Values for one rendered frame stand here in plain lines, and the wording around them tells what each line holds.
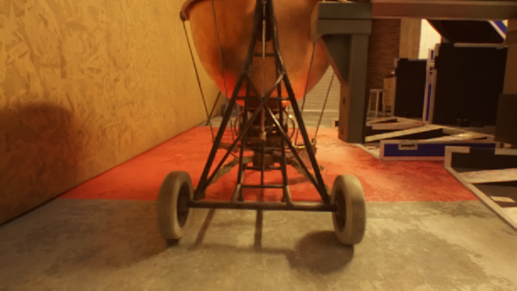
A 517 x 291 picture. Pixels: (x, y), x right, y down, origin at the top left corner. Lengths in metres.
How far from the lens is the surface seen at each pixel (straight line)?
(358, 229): 0.78
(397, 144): 2.03
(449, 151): 1.98
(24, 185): 1.24
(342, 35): 0.21
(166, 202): 0.78
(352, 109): 0.21
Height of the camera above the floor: 0.43
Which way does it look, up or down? 7 degrees down
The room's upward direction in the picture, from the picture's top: 1 degrees clockwise
